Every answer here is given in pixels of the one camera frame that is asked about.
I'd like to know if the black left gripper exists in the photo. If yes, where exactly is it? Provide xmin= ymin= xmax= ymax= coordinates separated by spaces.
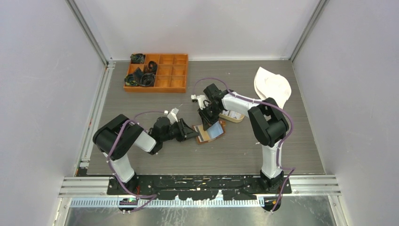
xmin=161 ymin=118 xmax=199 ymax=142

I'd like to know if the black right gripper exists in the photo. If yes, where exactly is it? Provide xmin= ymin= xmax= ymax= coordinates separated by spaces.
xmin=197 ymin=105 xmax=222 ymax=131

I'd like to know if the orange leather card holder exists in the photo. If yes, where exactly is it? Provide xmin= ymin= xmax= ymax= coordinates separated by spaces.
xmin=192 ymin=120 xmax=226 ymax=145

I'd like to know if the gold card black stripe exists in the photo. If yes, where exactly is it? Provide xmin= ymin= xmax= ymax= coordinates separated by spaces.
xmin=196 ymin=126 xmax=210 ymax=142

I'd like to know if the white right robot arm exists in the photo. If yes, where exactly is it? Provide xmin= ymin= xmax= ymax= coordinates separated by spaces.
xmin=191 ymin=83 xmax=289 ymax=194

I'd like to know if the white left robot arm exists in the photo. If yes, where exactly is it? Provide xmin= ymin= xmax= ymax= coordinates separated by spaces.
xmin=92 ymin=114 xmax=199 ymax=194

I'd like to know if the silver VIP card in tray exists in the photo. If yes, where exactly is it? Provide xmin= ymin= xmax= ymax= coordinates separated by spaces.
xmin=222 ymin=110 xmax=243 ymax=120

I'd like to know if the beige oval tray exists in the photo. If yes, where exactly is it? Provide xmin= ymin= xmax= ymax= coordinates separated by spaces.
xmin=219 ymin=111 xmax=245 ymax=123

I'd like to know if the orange wooden compartment organizer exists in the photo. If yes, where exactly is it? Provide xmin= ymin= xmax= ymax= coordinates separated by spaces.
xmin=123 ymin=53 xmax=189 ymax=93

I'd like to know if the black rolled belt lower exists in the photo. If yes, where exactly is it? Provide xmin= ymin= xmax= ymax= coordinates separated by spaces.
xmin=140 ymin=73 xmax=156 ymax=87

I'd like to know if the black rolled belt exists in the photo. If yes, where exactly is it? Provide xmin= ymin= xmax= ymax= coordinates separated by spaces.
xmin=140 ymin=73 xmax=156 ymax=87
xmin=147 ymin=61 xmax=158 ymax=74

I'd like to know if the white bucket hat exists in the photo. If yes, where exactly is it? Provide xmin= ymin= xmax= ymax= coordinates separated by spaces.
xmin=254 ymin=67 xmax=292 ymax=109

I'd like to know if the black rolled belt centre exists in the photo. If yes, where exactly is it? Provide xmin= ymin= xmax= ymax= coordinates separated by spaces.
xmin=147 ymin=61 xmax=158 ymax=74

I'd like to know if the dark rolled belt top-left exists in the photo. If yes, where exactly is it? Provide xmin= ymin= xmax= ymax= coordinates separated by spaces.
xmin=130 ymin=53 xmax=145 ymax=64

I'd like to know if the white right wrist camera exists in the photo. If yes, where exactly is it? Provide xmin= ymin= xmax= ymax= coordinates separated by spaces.
xmin=191 ymin=94 xmax=209 ymax=109

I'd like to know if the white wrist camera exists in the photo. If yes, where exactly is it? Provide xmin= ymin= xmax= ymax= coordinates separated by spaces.
xmin=191 ymin=94 xmax=209 ymax=109
xmin=164 ymin=108 xmax=179 ymax=124

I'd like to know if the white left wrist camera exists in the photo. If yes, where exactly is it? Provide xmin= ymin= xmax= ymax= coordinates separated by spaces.
xmin=164 ymin=108 xmax=179 ymax=124

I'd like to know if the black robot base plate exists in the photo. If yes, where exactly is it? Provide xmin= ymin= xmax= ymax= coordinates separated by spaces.
xmin=125 ymin=175 xmax=292 ymax=201

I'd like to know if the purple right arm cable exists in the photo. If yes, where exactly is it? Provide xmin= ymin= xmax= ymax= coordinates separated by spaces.
xmin=192 ymin=77 xmax=296 ymax=213

